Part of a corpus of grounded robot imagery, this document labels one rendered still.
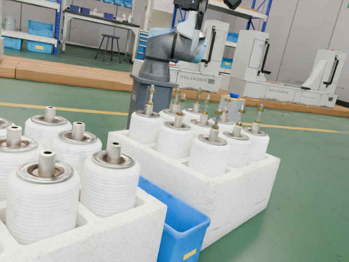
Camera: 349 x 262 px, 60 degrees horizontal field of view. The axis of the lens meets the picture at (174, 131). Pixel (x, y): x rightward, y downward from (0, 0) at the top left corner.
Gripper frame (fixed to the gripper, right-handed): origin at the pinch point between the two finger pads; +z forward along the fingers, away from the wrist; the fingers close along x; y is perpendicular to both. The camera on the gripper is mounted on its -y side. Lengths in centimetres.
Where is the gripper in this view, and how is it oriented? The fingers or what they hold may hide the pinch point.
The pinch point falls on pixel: (195, 46)
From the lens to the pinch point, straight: 79.9
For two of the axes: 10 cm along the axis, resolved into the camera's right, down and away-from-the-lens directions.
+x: -0.5, 2.5, -9.7
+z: -1.8, 9.5, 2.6
